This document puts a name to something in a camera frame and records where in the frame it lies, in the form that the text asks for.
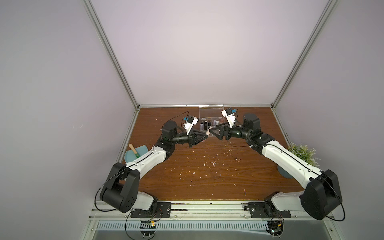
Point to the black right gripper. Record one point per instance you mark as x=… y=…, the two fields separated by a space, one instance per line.
x=226 y=132

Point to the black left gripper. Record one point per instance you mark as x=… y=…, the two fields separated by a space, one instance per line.
x=192 y=138

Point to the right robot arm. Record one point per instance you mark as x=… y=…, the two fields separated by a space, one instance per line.
x=321 y=190

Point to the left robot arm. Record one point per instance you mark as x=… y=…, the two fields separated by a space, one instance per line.
x=121 y=189

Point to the clear acrylic lipstick organizer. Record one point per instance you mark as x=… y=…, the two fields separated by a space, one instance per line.
x=210 y=113

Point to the green potted plant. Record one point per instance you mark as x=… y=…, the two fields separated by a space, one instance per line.
x=304 y=153

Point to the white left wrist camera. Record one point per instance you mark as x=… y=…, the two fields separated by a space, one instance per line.
x=190 y=121

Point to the green rake wooden handle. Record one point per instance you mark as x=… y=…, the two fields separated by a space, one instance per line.
x=134 y=151

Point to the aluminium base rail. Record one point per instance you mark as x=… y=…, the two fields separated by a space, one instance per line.
x=241 y=216

